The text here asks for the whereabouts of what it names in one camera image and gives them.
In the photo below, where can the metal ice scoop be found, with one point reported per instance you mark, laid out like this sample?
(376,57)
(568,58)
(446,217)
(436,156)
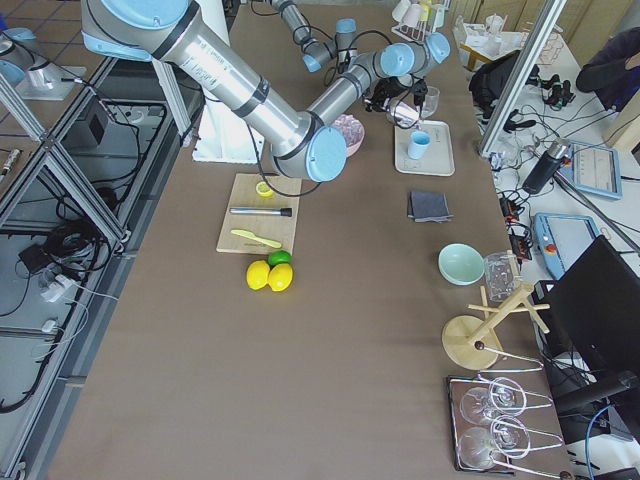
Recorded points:
(401,114)

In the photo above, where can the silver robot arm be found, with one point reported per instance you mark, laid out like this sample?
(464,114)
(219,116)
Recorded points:
(304,144)
(341,47)

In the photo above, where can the pink bowl of ice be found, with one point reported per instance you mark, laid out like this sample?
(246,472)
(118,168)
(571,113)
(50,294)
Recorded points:
(352,130)

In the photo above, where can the blue plastic cup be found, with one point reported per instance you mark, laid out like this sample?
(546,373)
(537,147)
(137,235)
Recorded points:
(419,142)

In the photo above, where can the wooden cup tree stand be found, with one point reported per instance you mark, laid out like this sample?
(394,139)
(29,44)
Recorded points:
(472,343)

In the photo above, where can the clear wine glass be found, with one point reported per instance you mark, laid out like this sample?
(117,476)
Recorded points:
(430,102)

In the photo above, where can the cream serving tray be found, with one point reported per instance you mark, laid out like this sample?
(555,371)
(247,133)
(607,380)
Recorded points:
(438,159)

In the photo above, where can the folded grey cloth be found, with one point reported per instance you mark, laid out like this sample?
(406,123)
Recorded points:
(426,206)

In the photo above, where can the halved lemon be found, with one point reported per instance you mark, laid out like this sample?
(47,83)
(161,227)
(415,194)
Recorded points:
(263,190)

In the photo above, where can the steel muddler black tip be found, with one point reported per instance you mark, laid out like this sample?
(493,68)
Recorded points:
(255,211)

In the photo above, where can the bamboo cutting board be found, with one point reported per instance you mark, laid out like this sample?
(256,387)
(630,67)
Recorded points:
(273,227)

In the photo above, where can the black water bottle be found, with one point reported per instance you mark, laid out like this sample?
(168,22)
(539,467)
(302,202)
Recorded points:
(549,162)

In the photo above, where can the green ceramic bowl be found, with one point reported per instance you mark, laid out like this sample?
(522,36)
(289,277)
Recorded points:
(460,264)

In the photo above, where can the yellow plastic knife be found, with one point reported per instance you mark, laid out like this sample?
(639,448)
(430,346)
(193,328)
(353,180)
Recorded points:
(253,237)

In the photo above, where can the green lime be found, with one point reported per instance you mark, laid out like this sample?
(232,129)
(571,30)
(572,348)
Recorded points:
(279,257)

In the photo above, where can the whole yellow lemon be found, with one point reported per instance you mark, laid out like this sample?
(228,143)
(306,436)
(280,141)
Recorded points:
(280,277)
(257,274)

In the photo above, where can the glass jar on stand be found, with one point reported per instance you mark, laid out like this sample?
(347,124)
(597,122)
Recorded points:
(501,275)

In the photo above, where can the blue teach pendant far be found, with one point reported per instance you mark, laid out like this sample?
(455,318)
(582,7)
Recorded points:
(593,169)

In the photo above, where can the blue teach pendant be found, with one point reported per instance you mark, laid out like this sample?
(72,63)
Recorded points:
(593,169)
(562,239)

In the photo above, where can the seated person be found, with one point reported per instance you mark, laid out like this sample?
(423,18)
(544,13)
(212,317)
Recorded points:
(613,73)

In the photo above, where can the blue teach pendant near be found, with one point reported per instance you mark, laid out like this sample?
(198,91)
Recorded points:
(562,239)

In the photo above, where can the black monitor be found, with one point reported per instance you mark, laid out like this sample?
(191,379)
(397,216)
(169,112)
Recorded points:
(597,303)

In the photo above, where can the upturned wine glass far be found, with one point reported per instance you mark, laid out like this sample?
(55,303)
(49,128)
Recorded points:
(489,399)

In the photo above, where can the upturned wine glass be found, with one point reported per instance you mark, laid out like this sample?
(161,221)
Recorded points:
(489,399)
(506,440)

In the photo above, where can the black tray with rack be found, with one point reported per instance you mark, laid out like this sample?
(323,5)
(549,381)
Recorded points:
(456,387)

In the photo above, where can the upturned wine glass near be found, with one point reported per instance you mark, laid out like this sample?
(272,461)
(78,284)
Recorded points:
(506,440)

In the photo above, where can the white wire cup rack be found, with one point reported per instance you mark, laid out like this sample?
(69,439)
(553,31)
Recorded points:
(416,20)

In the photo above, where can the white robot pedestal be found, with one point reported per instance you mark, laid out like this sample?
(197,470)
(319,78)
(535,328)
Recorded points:
(221,137)

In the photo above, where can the aluminium frame post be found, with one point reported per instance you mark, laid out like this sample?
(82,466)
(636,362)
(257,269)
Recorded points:
(528,56)

